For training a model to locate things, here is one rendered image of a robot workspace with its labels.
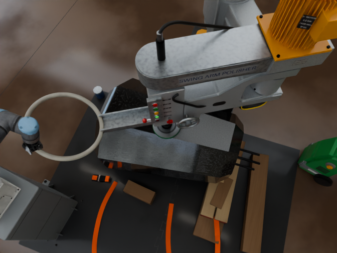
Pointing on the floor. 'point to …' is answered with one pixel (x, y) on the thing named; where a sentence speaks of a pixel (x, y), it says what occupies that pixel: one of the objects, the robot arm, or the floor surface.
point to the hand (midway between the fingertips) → (31, 147)
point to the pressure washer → (320, 160)
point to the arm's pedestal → (34, 210)
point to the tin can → (99, 92)
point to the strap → (166, 226)
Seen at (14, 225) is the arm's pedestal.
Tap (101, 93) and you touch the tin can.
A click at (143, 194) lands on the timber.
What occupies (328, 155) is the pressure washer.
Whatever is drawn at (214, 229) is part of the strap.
